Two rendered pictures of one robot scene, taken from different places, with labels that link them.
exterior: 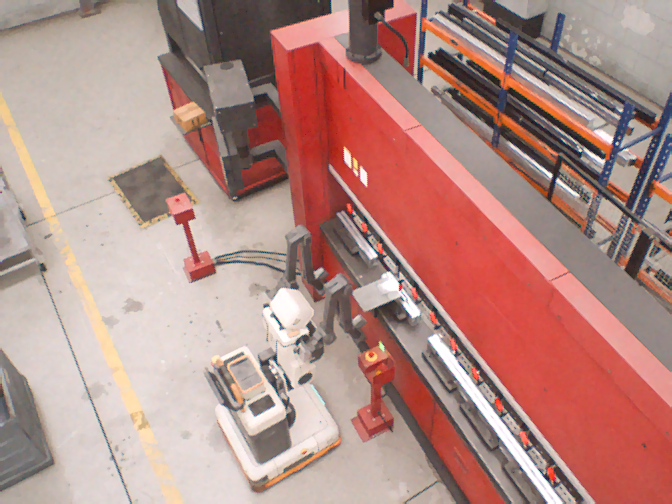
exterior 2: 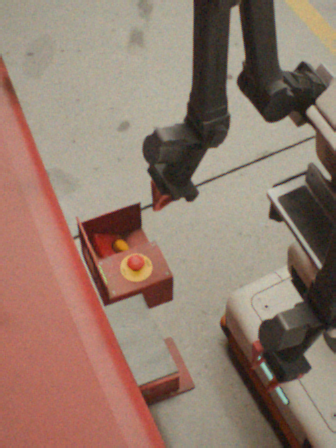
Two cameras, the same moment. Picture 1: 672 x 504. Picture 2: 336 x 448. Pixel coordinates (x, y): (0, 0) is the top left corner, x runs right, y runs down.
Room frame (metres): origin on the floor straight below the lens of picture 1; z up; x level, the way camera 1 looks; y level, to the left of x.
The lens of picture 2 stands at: (3.15, -0.07, 2.38)
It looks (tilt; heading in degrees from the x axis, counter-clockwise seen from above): 57 degrees down; 182
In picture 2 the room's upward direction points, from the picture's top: 1 degrees counter-clockwise
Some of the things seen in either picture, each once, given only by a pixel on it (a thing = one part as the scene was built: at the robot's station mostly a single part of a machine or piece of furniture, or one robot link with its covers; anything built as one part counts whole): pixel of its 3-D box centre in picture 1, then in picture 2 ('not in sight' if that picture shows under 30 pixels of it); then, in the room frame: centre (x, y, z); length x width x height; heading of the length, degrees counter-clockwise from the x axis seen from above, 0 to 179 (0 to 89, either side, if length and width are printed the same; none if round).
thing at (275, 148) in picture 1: (274, 162); not in sight; (3.68, 0.41, 1.18); 0.40 x 0.24 x 0.07; 24
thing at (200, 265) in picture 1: (189, 237); not in sight; (3.71, 1.19, 0.41); 0.25 x 0.20 x 0.83; 114
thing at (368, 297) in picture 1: (376, 294); (95, 355); (2.54, -0.24, 1.00); 0.26 x 0.18 x 0.01; 114
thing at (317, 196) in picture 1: (349, 170); not in sight; (3.56, -0.13, 1.15); 0.85 x 0.25 x 2.30; 114
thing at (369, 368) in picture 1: (376, 364); (125, 259); (2.18, -0.21, 0.75); 0.20 x 0.16 x 0.18; 24
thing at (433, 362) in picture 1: (439, 370); not in sight; (2.03, -0.57, 0.89); 0.30 x 0.05 x 0.03; 24
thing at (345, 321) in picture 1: (345, 305); (210, 51); (2.15, -0.03, 1.40); 0.11 x 0.06 x 0.43; 29
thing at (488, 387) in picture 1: (493, 382); not in sight; (1.71, -0.77, 1.26); 0.15 x 0.09 x 0.17; 24
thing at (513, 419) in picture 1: (517, 413); not in sight; (1.53, -0.85, 1.26); 0.15 x 0.09 x 0.17; 24
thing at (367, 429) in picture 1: (372, 419); (146, 368); (2.17, -0.18, 0.06); 0.25 x 0.20 x 0.12; 114
